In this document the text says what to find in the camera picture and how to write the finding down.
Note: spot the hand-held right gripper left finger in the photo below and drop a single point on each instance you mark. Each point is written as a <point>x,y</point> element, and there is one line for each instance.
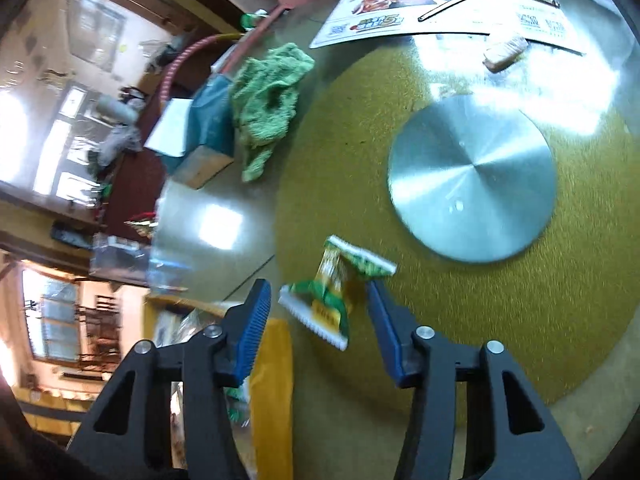
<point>252,332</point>

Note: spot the green knitted cloth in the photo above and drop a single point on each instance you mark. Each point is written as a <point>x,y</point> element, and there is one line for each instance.
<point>267,105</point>

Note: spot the wooden sideboard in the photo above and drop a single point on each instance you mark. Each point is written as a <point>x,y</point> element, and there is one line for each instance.
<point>135,180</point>

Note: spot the teal tissue box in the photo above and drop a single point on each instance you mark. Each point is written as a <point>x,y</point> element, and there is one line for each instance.
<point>210,125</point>

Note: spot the round metal turntable disc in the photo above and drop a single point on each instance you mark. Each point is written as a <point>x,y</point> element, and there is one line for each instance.
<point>472,180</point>

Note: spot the yellow cardboard tray box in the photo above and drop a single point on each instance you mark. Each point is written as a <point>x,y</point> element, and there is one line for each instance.
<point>272,410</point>

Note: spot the green striped snack packet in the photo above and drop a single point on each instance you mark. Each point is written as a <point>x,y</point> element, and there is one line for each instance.
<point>335,295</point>

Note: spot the printed poster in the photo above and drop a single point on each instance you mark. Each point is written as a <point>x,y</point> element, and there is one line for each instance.
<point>440,7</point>

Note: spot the clear plastic cup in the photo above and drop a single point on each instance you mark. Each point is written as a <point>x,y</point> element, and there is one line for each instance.
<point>130,260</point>

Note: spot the thin metal saw blade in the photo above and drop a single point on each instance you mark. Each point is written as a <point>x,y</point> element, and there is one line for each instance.
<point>450,5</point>

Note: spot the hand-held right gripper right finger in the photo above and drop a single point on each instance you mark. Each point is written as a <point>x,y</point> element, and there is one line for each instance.
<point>386,335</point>

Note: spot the small beige snack packet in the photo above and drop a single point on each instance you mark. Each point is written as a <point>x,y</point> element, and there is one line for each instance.
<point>505,52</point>

